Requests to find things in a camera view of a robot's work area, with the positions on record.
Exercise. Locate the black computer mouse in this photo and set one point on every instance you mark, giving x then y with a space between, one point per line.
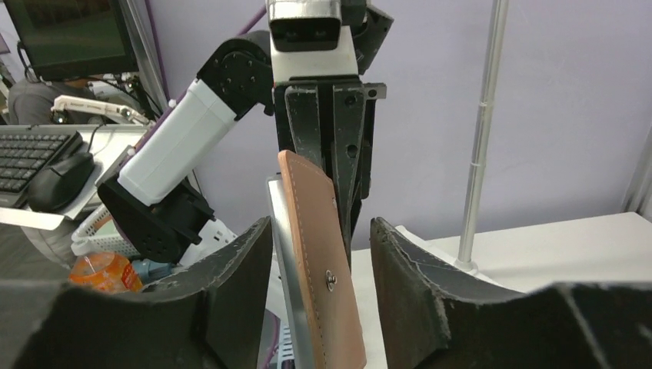
58 185

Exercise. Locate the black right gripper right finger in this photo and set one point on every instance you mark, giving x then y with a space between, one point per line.
435 316

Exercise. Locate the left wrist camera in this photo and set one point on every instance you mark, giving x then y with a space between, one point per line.
313 39

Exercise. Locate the silver clothes rack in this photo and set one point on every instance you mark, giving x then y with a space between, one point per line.
467 49

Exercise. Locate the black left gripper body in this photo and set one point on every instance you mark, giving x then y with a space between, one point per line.
368 39

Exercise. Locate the orange drink bottle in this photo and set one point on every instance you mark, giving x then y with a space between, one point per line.
107 272

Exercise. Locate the person with headset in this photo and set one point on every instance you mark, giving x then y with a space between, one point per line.
29 103

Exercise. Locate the black keyboard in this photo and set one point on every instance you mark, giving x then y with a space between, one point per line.
25 151

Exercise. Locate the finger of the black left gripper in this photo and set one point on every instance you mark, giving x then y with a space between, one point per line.
348 120
302 108

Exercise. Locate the black computer monitor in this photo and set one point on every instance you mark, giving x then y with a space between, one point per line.
60 40

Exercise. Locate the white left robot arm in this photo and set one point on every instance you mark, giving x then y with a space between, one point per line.
152 204

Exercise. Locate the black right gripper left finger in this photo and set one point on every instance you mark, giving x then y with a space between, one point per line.
209 315

